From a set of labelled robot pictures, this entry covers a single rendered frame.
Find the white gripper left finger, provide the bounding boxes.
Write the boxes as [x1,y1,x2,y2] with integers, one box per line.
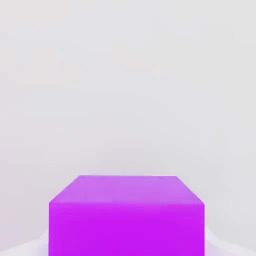
[0,229,50,256]

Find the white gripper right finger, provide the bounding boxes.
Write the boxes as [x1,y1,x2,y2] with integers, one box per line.
[204,227,256,256]

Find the small purple cube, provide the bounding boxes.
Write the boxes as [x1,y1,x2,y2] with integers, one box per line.
[48,175,206,256]

